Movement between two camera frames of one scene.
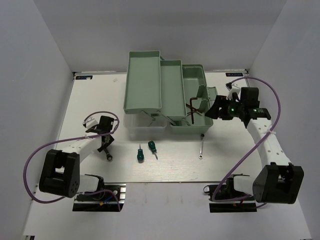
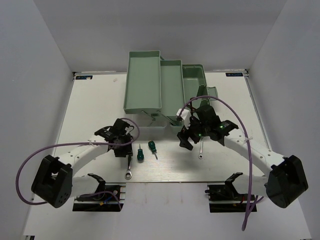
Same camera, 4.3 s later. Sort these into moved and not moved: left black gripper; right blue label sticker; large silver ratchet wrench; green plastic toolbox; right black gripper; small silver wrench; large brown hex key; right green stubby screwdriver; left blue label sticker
Moved: left black gripper; right black gripper; large silver ratchet wrench
Not moved: green plastic toolbox; left blue label sticker; right green stubby screwdriver; large brown hex key; small silver wrench; right blue label sticker
